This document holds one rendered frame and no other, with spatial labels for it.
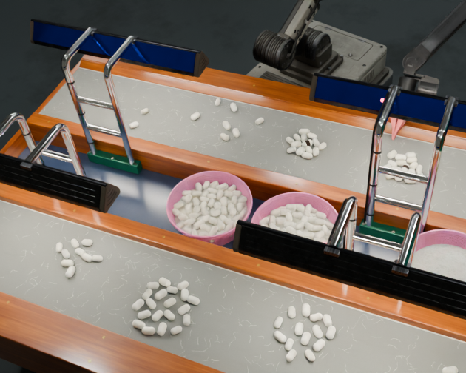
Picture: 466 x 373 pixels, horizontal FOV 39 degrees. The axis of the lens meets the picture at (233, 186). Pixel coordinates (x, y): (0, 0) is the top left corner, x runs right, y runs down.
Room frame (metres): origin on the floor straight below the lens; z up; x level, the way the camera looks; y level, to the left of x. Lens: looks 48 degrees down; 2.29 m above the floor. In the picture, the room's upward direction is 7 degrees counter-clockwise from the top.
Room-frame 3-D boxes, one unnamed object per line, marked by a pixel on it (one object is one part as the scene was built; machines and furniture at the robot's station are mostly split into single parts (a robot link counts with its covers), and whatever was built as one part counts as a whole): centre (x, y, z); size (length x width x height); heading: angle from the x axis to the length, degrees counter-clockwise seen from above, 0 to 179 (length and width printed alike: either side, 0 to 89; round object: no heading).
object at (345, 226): (0.88, -0.31, 0.90); 0.20 x 0.19 x 0.45; 62
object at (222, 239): (1.31, 0.08, 0.72); 0.27 x 0.27 x 0.10
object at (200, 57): (1.76, 0.31, 1.08); 0.62 x 0.08 x 0.07; 62
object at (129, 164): (1.69, 0.36, 0.90); 0.20 x 0.19 x 0.45; 62
